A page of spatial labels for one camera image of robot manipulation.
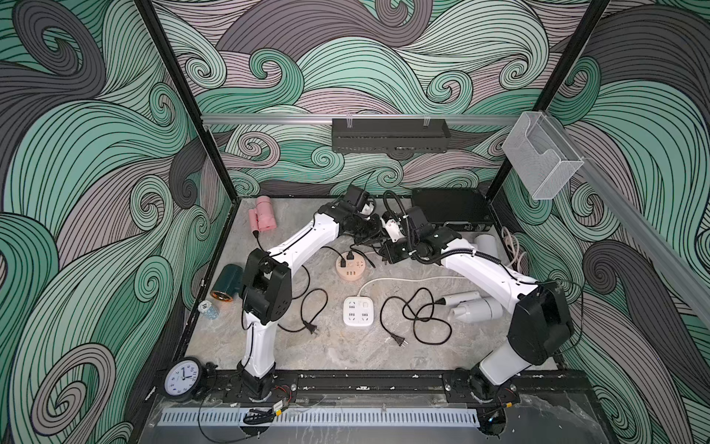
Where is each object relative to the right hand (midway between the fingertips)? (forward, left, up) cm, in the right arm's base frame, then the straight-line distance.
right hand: (379, 252), depth 84 cm
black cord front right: (-9, -10, -15) cm, 21 cm away
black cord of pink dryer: (+4, +12, -11) cm, 16 cm away
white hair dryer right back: (+9, -41, -10) cm, 43 cm away
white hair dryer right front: (-15, -27, -9) cm, 32 cm away
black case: (+35, -40, -19) cm, 57 cm away
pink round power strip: (+1, +9, -13) cm, 16 cm away
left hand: (+4, -3, +4) cm, 7 cm away
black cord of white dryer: (+6, +9, -11) cm, 16 cm away
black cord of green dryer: (-18, +22, -14) cm, 32 cm away
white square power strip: (-14, +7, -12) cm, 20 cm away
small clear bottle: (-14, +53, -8) cm, 55 cm away
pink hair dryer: (+23, +44, -10) cm, 51 cm away
